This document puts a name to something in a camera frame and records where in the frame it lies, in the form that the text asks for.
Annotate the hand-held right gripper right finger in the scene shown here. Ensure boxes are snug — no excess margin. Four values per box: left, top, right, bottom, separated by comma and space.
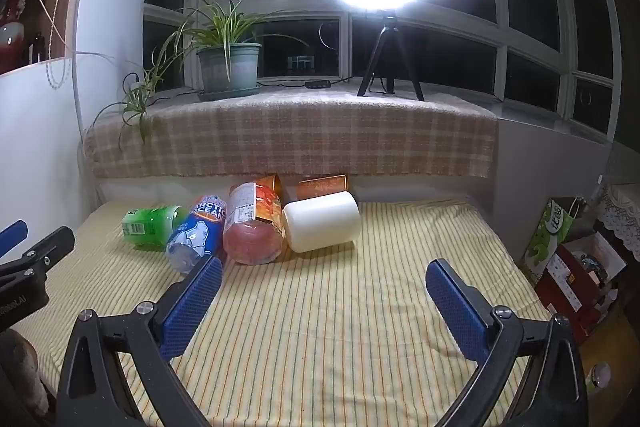
425, 259, 590, 427

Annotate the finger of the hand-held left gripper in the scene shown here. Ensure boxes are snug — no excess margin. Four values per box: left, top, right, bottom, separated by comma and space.
0, 220, 29, 260
0, 226, 76, 290

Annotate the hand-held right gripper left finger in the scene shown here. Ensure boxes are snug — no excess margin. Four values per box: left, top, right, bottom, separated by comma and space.
56, 255, 224, 427

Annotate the white cup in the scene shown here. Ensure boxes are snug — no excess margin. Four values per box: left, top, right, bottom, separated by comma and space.
281, 191, 362, 254

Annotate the person's left forearm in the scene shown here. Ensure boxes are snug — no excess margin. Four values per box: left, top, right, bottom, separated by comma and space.
0, 329, 52, 415

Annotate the blue label plastic cup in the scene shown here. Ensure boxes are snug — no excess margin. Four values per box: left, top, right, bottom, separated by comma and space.
166, 194, 228, 275

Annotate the orange label plastic cup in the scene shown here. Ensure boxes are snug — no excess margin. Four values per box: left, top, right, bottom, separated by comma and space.
222, 182, 286, 266

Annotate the green plastic bottle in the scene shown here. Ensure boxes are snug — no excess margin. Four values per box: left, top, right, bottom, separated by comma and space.
121, 205, 188, 253

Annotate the cardboard box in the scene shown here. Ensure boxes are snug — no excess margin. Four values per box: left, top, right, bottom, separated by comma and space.
534, 232, 628, 344

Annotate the green paper bag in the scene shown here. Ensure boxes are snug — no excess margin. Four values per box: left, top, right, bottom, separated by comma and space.
520, 198, 577, 279

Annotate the yellow striped sheet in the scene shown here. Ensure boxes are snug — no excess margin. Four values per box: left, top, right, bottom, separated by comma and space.
10, 199, 556, 427

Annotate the orange carton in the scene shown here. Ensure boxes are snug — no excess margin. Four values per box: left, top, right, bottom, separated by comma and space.
257, 174, 284, 208
296, 175, 349, 202

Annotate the small clear bottle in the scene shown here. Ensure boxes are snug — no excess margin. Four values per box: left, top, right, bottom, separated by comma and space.
586, 361, 614, 397

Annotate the white lace cloth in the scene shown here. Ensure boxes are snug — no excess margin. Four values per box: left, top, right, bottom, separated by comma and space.
597, 183, 640, 254

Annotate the red vase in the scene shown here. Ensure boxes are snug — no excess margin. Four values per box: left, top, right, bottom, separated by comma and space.
0, 0, 29, 64

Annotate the plaid cloth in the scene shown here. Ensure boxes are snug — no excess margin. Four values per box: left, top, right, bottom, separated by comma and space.
82, 89, 501, 180

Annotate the dark pot saucer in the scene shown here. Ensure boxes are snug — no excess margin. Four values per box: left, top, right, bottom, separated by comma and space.
196, 81, 262, 102

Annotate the grey flower pot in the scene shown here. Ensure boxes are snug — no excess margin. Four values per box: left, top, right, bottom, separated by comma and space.
196, 43, 263, 94

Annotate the spider plant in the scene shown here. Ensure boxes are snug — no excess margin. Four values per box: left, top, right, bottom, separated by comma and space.
92, 0, 311, 148

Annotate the black tripod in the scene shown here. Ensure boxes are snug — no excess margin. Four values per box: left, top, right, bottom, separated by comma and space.
356, 9, 426, 102

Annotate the white cable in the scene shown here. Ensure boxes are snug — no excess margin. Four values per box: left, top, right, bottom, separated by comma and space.
22, 0, 69, 58

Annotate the black cable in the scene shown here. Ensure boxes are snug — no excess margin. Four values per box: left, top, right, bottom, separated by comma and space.
257, 76, 361, 88

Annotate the white window frame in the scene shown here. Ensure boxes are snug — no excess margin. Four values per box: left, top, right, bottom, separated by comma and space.
142, 0, 621, 142

